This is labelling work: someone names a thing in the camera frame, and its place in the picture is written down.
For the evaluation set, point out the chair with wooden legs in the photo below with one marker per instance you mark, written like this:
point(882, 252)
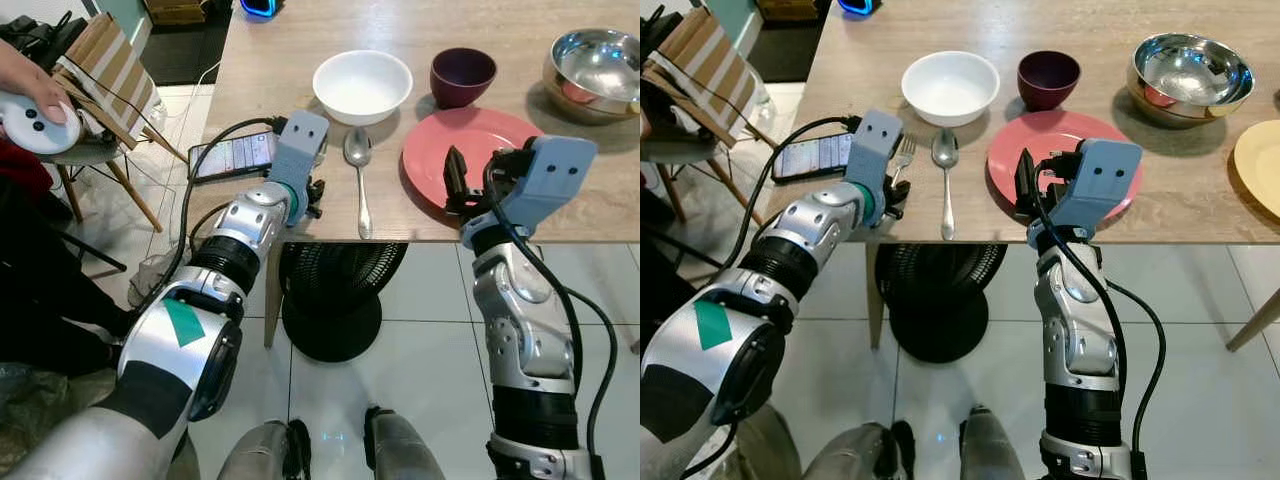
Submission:
point(680, 152)
point(90, 152)

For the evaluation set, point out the black floor fan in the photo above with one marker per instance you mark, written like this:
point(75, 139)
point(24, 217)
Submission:
point(940, 300)
point(335, 290)

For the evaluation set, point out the pink round plate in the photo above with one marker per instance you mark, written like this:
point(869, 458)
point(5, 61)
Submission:
point(1050, 130)
point(470, 135)

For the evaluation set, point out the black bag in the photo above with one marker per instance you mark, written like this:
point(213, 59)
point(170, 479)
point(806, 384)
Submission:
point(35, 40)
point(655, 30)

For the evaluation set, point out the person's hand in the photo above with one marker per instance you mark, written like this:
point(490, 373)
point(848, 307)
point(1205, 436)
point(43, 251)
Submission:
point(30, 75)

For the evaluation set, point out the clear plastic bag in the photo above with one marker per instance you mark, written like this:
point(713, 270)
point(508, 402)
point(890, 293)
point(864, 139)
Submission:
point(30, 400)

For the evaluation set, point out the small purple bowl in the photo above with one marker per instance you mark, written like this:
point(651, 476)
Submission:
point(463, 75)
point(1048, 80)

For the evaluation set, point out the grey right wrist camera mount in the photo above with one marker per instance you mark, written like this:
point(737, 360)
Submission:
point(1100, 185)
point(550, 180)

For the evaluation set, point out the robot right leg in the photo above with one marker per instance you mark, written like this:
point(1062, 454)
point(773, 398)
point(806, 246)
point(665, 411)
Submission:
point(400, 450)
point(992, 450)

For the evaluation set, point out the yellow round plate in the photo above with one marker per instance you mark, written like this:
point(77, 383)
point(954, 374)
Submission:
point(1262, 165)

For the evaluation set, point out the robot leg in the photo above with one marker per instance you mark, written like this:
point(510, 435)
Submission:
point(255, 455)
point(850, 455)
point(992, 450)
point(400, 450)

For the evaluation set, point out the blue lit black device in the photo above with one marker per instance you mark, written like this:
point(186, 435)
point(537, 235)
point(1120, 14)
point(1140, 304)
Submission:
point(858, 6)
point(260, 7)

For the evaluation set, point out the brown cardboard box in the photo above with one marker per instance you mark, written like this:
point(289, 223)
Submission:
point(175, 10)
point(785, 8)

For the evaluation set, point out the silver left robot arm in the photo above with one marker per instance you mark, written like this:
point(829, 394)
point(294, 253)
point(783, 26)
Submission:
point(820, 225)
point(240, 225)

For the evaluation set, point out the white ceramic bowl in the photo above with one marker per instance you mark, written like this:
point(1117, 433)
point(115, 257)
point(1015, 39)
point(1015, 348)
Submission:
point(950, 85)
point(362, 85)

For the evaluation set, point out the person in dark clothes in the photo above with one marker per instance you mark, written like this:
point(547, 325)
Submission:
point(40, 270)

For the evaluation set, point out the light wooden table leg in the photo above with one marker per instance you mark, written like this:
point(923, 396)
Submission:
point(272, 295)
point(1258, 318)
point(875, 295)

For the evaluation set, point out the robot left leg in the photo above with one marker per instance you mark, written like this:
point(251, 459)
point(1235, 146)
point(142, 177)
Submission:
point(255, 455)
point(850, 455)

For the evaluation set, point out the shiny steel bowl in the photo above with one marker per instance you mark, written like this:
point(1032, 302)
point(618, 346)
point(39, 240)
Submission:
point(1190, 75)
point(595, 70)

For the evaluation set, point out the white round controller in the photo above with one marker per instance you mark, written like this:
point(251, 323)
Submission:
point(35, 130)

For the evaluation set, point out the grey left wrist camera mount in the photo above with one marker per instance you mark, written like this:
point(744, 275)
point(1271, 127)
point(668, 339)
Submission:
point(873, 145)
point(300, 145)

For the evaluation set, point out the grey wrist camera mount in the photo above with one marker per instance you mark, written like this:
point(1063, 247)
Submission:
point(300, 145)
point(873, 145)
point(550, 180)
point(1100, 185)

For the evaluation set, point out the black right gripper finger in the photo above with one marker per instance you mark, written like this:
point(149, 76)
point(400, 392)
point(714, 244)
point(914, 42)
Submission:
point(1026, 180)
point(456, 180)

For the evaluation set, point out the silver metal spoon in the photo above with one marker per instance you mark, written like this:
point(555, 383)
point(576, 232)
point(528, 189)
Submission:
point(945, 148)
point(357, 148)

